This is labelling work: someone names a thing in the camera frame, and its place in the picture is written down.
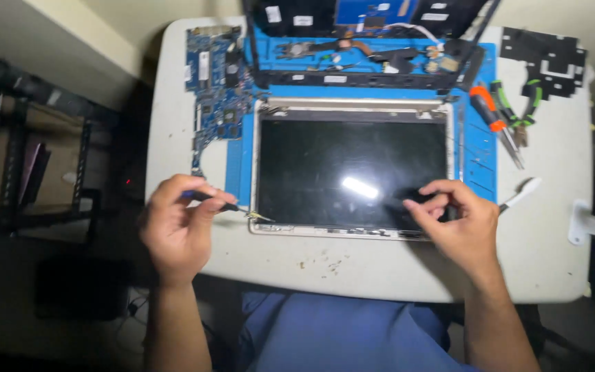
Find person's left hand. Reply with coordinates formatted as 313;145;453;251
139;174;237;286

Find person's right hand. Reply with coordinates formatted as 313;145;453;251
403;179;501;275

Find black and blue precision screwdriver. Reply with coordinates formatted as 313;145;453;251
181;190;276;223

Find blue repair mat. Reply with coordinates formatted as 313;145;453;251
225;25;499;208

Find black box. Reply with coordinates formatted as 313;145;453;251
35;255;134;321

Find silver laptop screen assembly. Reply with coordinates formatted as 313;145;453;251
248;96;456;241

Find blue laptop motherboard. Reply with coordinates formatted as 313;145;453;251
184;26;258;179

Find person's blue trousers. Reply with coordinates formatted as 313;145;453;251
234;291;480;372

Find black shelf rack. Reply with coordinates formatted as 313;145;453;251
0;38;121;245

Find black laptop speaker part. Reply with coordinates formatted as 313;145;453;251
369;47;423;74

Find black plastic shield sheet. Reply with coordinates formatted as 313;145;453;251
499;27;588;100

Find laptop heatsink with fan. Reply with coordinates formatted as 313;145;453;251
276;38;377;61

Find black laptop base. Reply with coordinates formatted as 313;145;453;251
252;0;490;39

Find white handled tool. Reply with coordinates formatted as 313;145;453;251
498;177;543;214

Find orange handled screwdriver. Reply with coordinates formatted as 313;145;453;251
468;85;526;171

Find green handled pliers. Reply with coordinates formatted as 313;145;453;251
490;79;544;149

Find small board with white cable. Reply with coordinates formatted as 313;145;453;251
383;22;462;74

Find black screen bezel frame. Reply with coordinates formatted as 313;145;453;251
242;0;503;94

